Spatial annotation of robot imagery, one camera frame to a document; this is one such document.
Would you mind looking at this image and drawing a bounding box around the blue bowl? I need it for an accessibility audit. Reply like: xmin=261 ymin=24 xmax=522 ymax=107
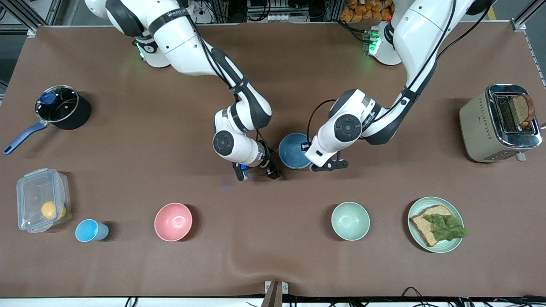
xmin=278 ymin=133 xmax=315 ymax=170

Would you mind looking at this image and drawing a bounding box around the mint green bowl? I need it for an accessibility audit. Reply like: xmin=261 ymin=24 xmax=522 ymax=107
xmin=331 ymin=202 xmax=371 ymax=241

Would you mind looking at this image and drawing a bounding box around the pink bowl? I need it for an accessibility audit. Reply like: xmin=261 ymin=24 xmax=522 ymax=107
xmin=154 ymin=203 xmax=193 ymax=242

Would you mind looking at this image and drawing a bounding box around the brown bread slice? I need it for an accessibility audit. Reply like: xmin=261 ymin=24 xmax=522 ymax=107
xmin=409 ymin=205 xmax=455 ymax=247

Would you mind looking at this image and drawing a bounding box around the slim white power strip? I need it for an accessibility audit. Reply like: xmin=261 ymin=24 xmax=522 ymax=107
xmin=268 ymin=13 xmax=308 ymax=22

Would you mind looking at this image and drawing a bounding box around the bag of orange snacks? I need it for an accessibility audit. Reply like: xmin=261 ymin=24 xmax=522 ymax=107
xmin=340 ymin=0 xmax=394 ymax=23

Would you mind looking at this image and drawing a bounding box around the green lettuce leaf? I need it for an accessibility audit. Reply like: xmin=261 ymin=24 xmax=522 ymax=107
xmin=422 ymin=213 xmax=467 ymax=242

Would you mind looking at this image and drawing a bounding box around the white power strip with plugs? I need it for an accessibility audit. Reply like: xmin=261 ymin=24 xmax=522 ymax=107
xmin=188 ymin=0 xmax=214 ymax=24

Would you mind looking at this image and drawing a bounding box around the light green plate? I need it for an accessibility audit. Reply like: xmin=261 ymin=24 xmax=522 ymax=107
xmin=407 ymin=197 xmax=465 ymax=254

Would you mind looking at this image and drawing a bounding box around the beige steel toaster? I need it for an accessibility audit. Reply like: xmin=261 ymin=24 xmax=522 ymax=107
xmin=459 ymin=84 xmax=543 ymax=163

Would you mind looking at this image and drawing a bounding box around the blue cup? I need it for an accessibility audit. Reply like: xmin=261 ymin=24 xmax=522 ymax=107
xmin=75 ymin=219 xmax=109 ymax=243

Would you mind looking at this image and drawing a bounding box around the dark toast slice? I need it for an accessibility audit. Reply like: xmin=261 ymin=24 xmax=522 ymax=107
xmin=510 ymin=94 xmax=536 ymax=128

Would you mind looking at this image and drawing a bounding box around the glass lid with blue knob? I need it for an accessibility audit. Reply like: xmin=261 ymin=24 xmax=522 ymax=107
xmin=35 ymin=85 xmax=80 ymax=123

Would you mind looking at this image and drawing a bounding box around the clear plastic container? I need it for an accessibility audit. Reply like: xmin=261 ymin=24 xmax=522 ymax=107
xmin=16 ymin=168 xmax=72 ymax=233

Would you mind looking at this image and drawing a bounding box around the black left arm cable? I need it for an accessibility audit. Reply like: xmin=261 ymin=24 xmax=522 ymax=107
xmin=307 ymin=0 xmax=495 ymax=145

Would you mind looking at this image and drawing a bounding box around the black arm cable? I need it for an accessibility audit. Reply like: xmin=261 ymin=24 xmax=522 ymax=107
xmin=183 ymin=0 xmax=269 ymax=158
xmin=307 ymin=0 xmax=495 ymax=145

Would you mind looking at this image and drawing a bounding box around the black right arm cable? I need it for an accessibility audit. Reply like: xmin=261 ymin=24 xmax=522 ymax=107
xmin=183 ymin=0 xmax=269 ymax=158

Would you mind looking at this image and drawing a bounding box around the metal table edge bracket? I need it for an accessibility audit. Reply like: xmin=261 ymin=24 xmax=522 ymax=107
xmin=261 ymin=281 xmax=289 ymax=307

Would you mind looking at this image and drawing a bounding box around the black pot with blue handle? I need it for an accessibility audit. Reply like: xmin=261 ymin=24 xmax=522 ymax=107
xmin=3 ymin=85 xmax=91 ymax=155

